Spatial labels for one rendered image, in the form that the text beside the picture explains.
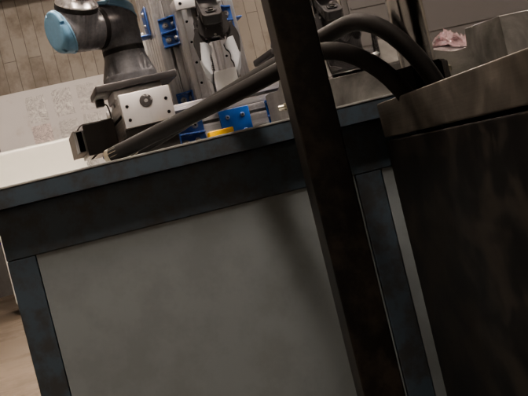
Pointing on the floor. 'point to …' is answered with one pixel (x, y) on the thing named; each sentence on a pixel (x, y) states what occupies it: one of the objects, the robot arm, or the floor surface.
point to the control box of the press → (333, 197)
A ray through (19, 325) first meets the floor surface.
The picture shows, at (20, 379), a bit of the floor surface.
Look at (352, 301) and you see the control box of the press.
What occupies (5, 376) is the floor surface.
